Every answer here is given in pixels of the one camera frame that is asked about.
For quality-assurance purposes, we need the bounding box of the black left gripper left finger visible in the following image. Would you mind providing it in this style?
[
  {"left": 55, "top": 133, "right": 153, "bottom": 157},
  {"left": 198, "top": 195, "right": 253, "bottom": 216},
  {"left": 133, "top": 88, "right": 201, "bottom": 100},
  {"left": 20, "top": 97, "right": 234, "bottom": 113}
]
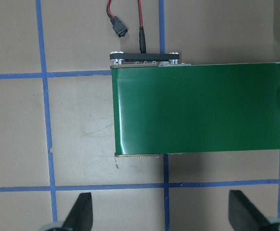
[{"left": 62, "top": 192, "right": 93, "bottom": 231}]

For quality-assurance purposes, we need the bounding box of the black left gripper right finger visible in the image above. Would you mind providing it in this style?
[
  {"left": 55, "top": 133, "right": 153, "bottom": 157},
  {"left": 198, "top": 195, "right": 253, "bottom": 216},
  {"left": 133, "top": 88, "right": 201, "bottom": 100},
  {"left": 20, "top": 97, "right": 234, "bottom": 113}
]
[{"left": 228, "top": 190, "right": 279, "bottom": 231}]

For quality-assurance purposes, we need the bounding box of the green conveyor belt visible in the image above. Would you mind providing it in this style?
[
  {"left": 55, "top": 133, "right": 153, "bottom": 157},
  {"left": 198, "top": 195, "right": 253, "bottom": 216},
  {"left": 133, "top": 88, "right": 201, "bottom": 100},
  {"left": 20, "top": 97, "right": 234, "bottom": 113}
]
[{"left": 110, "top": 51, "right": 280, "bottom": 157}]

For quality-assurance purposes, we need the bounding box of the red black power cable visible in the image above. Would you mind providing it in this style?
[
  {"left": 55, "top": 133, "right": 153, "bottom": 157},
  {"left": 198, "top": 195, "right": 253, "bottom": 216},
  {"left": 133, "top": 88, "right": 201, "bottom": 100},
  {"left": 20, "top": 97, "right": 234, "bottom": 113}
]
[{"left": 137, "top": 0, "right": 147, "bottom": 53}]

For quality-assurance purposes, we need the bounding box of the black cable connector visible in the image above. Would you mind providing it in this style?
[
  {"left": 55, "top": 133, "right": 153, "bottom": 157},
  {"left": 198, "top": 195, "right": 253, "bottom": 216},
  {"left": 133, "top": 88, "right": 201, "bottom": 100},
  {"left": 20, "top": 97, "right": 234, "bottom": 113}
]
[{"left": 106, "top": 0, "right": 128, "bottom": 38}]

